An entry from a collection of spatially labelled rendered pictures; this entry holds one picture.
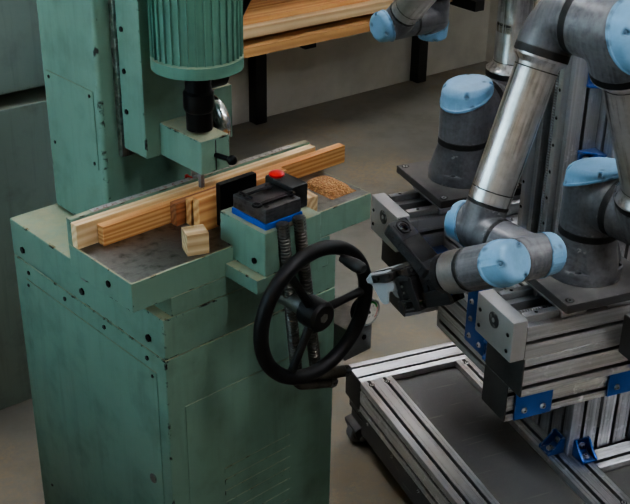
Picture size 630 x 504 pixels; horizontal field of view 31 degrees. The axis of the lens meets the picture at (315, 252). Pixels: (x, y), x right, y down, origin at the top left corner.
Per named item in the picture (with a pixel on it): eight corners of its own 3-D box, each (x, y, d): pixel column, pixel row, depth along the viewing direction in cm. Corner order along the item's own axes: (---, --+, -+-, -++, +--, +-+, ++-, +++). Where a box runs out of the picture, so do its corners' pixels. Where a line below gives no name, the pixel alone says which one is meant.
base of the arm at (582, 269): (592, 246, 232) (598, 203, 227) (637, 279, 219) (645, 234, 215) (529, 259, 226) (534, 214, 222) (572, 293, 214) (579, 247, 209)
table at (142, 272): (162, 335, 195) (160, 305, 192) (69, 271, 214) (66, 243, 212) (404, 233, 231) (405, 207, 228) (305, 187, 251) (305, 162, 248)
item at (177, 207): (176, 226, 219) (175, 204, 217) (170, 223, 220) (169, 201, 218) (257, 198, 231) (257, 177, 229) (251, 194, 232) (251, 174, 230)
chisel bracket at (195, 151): (202, 183, 217) (200, 142, 213) (160, 161, 226) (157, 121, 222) (232, 173, 221) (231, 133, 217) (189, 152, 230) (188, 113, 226)
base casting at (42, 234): (163, 362, 210) (161, 321, 206) (11, 254, 248) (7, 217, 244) (337, 286, 237) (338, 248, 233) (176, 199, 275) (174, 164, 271)
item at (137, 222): (104, 246, 211) (102, 227, 209) (98, 242, 212) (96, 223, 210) (344, 162, 248) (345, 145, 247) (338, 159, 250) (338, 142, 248)
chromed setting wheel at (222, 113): (223, 159, 234) (222, 102, 228) (188, 141, 242) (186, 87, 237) (235, 155, 236) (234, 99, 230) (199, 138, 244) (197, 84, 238)
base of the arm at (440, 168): (471, 159, 272) (475, 120, 267) (504, 183, 260) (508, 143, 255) (416, 168, 267) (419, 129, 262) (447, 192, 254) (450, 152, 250)
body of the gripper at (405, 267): (397, 314, 197) (443, 308, 188) (381, 268, 197) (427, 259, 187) (426, 300, 202) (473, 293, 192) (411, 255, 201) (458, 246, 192)
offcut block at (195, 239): (203, 244, 212) (202, 223, 210) (209, 253, 209) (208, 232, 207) (182, 247, 211) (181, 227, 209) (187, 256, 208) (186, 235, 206)
